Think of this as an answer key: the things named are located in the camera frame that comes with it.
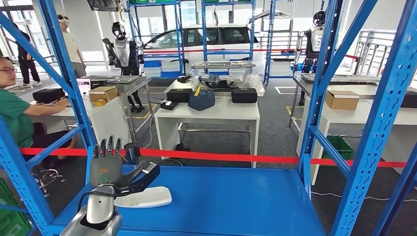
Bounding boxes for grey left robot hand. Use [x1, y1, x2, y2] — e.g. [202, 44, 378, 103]
[89, 135, 147, 189]

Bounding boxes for white plastic car part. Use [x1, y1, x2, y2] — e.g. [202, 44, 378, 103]
[114, 186, 173, 209]

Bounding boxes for black car part in plastic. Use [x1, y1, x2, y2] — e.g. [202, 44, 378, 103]
[200, 74, 240, 90]

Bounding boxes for white desk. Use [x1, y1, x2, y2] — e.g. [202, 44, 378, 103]
[154, 96, 261, 169]
[296, 85, 417, 186]
[19, 86, 131, 147]

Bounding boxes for black stool with chrome base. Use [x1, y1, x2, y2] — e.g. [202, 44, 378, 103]
[32, 163, 67, 199]

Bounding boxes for black round ribbed base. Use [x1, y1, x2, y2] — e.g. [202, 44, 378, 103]
[156, 158, 184, 167]

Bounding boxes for cardboard box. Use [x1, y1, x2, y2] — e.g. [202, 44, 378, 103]
[89, 86, 119, 103]
[325, 89, 360, 112]

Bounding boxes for stainless steel table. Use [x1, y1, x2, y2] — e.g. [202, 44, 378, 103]
[288, 75, 382, 128]
[86, 75, 154, 144]

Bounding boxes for black charger device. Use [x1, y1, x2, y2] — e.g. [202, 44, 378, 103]
[153, 97, 179, 111]

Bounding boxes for black hard case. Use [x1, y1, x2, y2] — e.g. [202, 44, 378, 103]
[400, 91, 417, 109]
[231, 88, 258, 104]
[31, 88, 66, 104]
[166, 88, 193, 103]

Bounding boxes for green plastic crate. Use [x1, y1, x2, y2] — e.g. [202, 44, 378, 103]
[0, 178, 33, 236]
[322, 135, 355, 161]

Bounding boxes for person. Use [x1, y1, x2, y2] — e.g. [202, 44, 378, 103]
[58, 14, 87, 78]
[13, 23, 42, 87]
[0, 57, 79, 164]

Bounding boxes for white box with blue lid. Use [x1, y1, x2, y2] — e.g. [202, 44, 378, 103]
[144, 60, 163, 78]

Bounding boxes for black and silver humanoid robot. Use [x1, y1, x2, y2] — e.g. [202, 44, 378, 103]
[102, 22, 146, 114]
[293, 10, 327, 107]

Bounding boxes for red barrier belt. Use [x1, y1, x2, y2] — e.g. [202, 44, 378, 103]
[143, 48, 359, 61]
[20, 147, 407, 169]

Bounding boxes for large blue metal shelving rack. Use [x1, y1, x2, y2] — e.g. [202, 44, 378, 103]
[0, 0, 417, 236]

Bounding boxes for white car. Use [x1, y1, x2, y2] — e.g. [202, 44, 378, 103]
[143, 11, 291, 76]

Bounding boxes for grey car panel on stand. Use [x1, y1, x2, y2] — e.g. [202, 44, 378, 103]
[190, 60, 257, 81]

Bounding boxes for white table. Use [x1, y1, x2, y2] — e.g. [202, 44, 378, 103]
[164, 78, 266, 98]

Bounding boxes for metal gate barriers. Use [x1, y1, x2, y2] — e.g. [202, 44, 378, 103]
[353, 29, 417, 82]

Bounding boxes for chrome barrier post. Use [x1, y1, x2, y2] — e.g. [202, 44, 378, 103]
[123, 143, 141, 166]

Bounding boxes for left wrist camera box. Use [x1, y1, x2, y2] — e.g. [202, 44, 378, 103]
[111, 162, 161, 198]

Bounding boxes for navy bag with yellow handle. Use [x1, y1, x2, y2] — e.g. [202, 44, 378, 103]
[188, 85, 216, 112]

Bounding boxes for white cable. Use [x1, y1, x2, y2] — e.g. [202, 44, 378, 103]
[311, 191, 417, 203]

